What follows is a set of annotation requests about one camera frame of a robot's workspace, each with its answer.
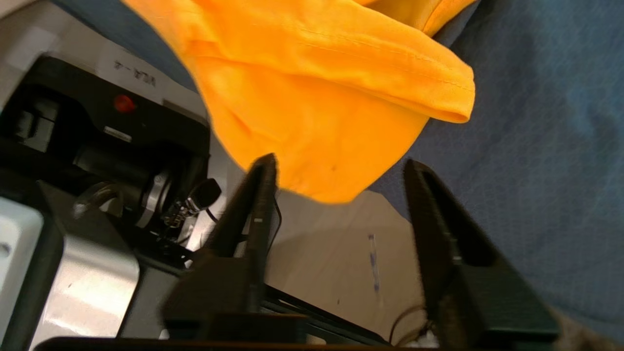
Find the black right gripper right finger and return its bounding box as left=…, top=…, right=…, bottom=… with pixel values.
left=404, top=158, right=560, bottom=350

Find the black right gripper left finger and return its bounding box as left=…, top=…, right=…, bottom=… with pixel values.
left=163, top=153, right=309, bottom=338

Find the yellow t-shirt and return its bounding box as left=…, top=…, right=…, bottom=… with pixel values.
left=122, top=0, right=477, bottom=204

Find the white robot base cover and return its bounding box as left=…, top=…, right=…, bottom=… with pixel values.
left=0, top=0, right=211, bottom=125

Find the dark blue bed sheet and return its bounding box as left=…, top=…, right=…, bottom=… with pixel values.
left=54, top=0, right=624, bottom=342

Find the silver and black robot torso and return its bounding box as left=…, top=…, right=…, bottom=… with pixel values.
left=0, top=56, right=273, bottom=349

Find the black floor cable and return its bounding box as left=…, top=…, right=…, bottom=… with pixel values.
left=389, top=305, right=435, bottom=345

